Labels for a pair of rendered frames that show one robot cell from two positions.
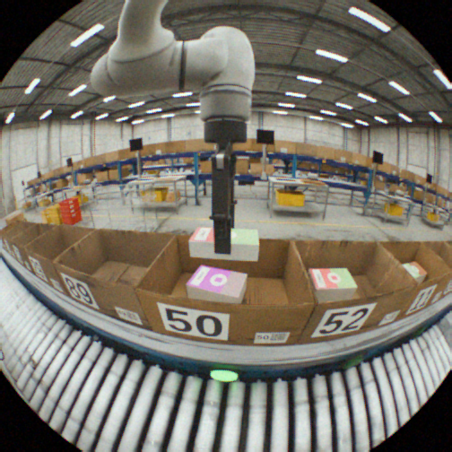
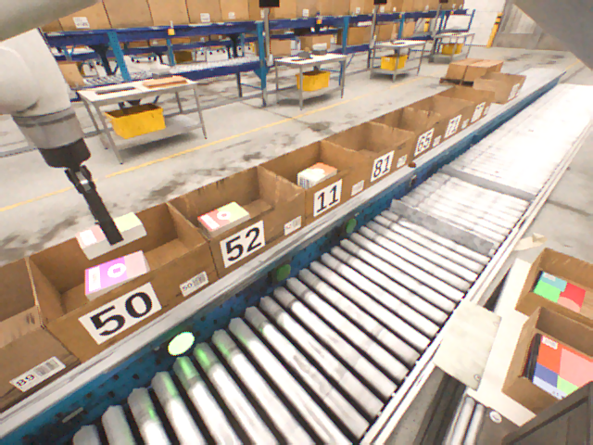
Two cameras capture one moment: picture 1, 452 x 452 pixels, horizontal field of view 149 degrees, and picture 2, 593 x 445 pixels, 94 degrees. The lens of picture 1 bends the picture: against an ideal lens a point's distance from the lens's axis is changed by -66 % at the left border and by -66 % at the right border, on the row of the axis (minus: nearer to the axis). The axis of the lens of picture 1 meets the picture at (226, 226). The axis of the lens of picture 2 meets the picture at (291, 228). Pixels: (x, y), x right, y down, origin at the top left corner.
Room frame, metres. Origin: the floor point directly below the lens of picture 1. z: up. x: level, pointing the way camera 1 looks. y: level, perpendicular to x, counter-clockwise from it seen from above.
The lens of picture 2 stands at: (-0.35, 0.10, 1.56)
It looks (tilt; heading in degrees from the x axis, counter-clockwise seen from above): 39 degrees down; 312
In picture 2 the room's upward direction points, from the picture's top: 1 degrees counter-clockwise
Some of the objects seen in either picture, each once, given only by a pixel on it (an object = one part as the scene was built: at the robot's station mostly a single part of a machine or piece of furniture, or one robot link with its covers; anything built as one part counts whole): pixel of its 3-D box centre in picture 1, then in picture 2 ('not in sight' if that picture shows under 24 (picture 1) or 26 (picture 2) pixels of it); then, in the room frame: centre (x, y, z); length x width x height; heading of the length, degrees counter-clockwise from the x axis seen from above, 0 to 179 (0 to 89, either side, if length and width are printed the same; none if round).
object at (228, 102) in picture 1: (225, 108); (52, 127); (0.33, 0.00, 1.40); 0.09 x 0.09 x 0.06
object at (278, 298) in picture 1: (228, 286); (131, 269); (0.39, -0.01, 0.96); 0.39 x 0.29 x 0.17; 84
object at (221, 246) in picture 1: (222, 236); (110, 230); (0.29, 0.01, 1.17); 0.03 x 0.01 x 0.07; 83
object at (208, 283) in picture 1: (217, 288); (119, 278); (0.43, 0.03, 0.92); 0.16 x 0.11 x 0.07; 72
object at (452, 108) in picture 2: not in sight; (435, 118); (0.17, -1.96, 0.96); 0.39 x 0.29 x 0.17; 83
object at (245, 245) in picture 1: (225, 242); (112, 234); (0.32, 0.00, 1.14); 0.13 x 0.07 x 0.04; 83
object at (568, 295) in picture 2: not in sight; (555, 295); (-0.64, -0.95, 0.76); 0.19 x 0.14 x 0.02; 84
